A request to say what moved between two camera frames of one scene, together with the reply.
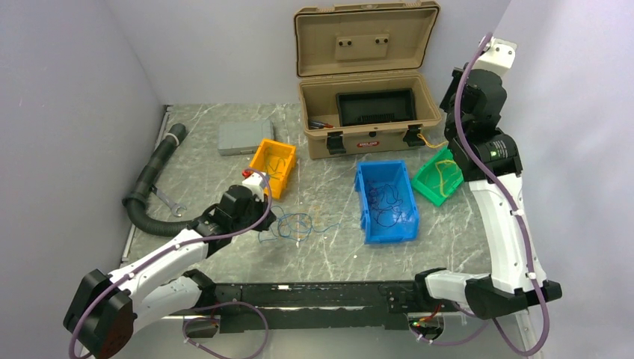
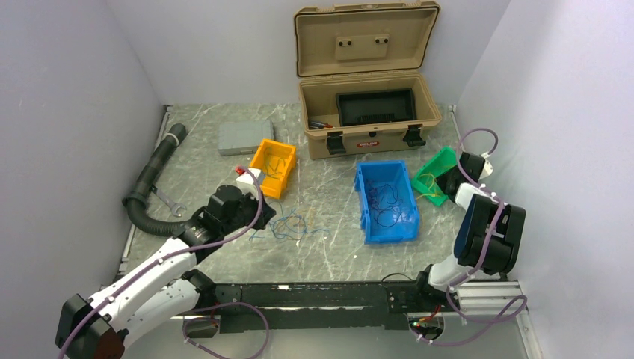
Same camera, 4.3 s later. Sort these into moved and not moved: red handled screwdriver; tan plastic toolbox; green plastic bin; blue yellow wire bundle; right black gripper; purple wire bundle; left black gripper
Moved: right black gripper; blue yellow wire bundle
Not moved: left black gripper; green plastic bin; purple wire bundle; red handled screwdriver; tan plastic toolbox
